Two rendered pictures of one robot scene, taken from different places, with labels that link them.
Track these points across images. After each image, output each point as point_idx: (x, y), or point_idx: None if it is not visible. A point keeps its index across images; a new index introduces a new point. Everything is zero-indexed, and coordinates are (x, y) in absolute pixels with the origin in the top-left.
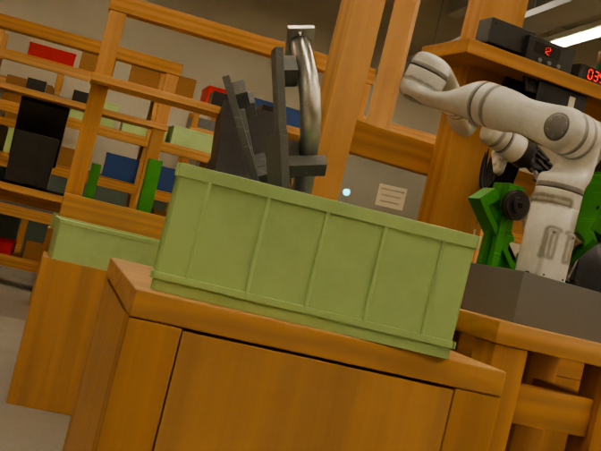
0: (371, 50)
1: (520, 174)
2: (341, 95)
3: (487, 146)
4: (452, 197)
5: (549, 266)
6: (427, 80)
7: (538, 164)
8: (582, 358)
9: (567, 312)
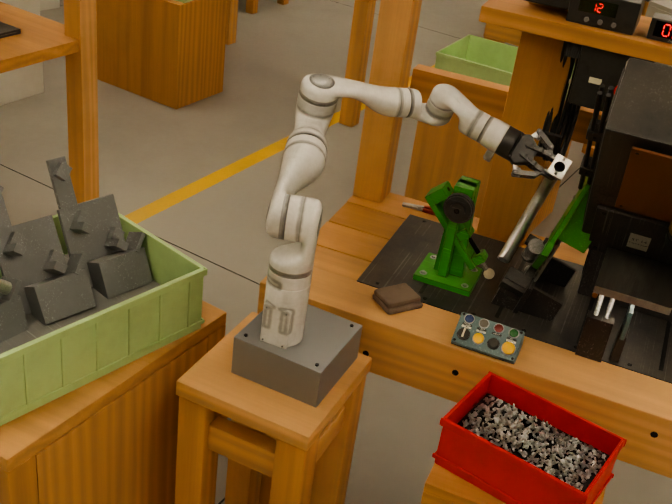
0: (408, 12)
1: None
2: (381, 58)
3: (551, 105)
4: None
5: (267, 333)
6: (303, 108)
7: (522, 157)
8: (249, 424)
9: (277, 376)
